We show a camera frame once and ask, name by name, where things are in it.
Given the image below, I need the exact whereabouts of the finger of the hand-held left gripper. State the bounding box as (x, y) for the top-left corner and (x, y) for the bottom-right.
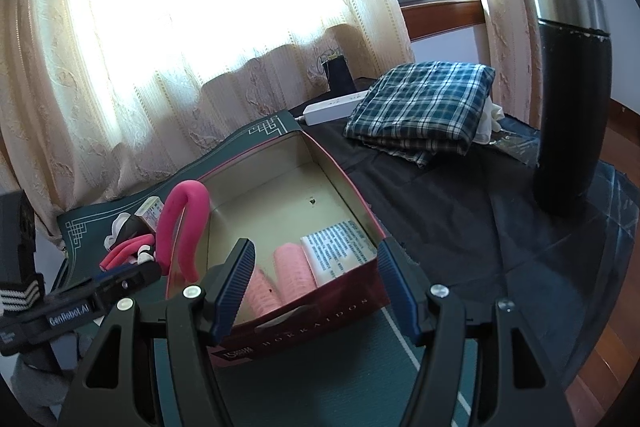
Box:
(92, 261), (163, 310)

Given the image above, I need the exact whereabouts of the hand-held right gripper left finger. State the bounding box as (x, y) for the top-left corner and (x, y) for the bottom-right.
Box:
(55, 238), (257, 427)

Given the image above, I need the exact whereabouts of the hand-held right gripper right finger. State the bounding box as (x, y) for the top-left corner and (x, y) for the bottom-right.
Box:
(377, 239), (576, 427)

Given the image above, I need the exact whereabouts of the black pouch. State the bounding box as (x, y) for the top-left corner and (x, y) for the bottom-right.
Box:
(122, 214), (146, 240)

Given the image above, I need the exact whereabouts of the white plastic cap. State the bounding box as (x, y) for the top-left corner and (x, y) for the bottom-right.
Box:
(103, 214), (132, 250)

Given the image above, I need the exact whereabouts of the small green white carton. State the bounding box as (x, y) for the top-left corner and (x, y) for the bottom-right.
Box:
(135, 197), (166, 233)

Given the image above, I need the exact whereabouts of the bent pink foam curler rod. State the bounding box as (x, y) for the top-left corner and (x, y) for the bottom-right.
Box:
(157, 181), (211, 283)

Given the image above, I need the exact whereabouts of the red tin box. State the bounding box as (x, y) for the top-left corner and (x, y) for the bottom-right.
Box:
(165, 129), (393, 370)

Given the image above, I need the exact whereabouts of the person's left forearm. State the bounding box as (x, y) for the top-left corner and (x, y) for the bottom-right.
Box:
(7, 332), (96, 425)

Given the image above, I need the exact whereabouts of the black plastic desktop cover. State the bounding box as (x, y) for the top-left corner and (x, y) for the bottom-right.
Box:
(295, 77), (640, 388)

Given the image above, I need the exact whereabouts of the green desk mat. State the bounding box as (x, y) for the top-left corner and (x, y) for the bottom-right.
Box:
(56, 111), (481, 427)

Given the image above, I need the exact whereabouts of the wide cream lace curtain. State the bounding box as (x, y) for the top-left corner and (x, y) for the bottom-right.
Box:
(0, 0), (416, 238)

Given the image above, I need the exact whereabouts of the folded plaid cloth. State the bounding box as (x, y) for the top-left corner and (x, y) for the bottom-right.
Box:
(344, 61), (497, 168)

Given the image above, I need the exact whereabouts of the white crumpled cloth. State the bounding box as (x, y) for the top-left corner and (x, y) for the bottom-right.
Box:
(472, 99), (506, 145)

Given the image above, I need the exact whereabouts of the white power strip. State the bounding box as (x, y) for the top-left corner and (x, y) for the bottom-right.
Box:
(297, 89), (371, 126)

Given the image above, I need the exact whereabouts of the black thermos flask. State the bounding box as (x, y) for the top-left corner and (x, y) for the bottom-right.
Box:
(530, 0), (613, 217)

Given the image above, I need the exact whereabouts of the narrow cream lace curtain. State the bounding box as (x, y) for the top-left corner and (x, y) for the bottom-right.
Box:
(440, 0), (546, 128)

